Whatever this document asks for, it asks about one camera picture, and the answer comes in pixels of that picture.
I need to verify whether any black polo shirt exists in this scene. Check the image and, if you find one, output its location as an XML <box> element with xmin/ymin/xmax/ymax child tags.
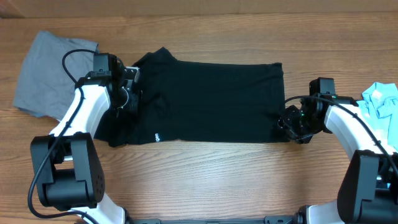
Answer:
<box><xmin>95</xmin><ymin>48</ymin><xmax>286</xmax><ymax>147</ymax></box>

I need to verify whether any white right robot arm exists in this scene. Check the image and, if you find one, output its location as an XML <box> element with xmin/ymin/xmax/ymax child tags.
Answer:
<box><xmin>278</xmin><ymin>78</ymin><xmax>397</xmax><ymax>223</ymax></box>

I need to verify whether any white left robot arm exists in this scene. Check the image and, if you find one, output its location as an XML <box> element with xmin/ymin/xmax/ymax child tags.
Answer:
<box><xmin>27</xmin><ymin>53</ymin><xmax>142</xmax><ymax>223</ymax></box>

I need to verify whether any light blue shirt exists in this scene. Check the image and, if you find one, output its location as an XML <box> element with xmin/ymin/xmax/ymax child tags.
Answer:
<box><xmin>357</xmin><ymin>82</ymin><xmax>397</xmax><ymax>149</ymax></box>

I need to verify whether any grey folded shirt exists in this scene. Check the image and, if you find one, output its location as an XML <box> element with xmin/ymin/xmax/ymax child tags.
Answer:
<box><xmin>13</xmin><ymin>31</ymin><xmax>98</xmax><ymax>120</ymax></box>

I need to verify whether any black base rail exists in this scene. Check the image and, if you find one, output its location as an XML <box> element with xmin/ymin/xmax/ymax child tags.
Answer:
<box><xmin>126</xmin><ymin>214</ymin><xmax>306</xmax><ymax>224</ymax></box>

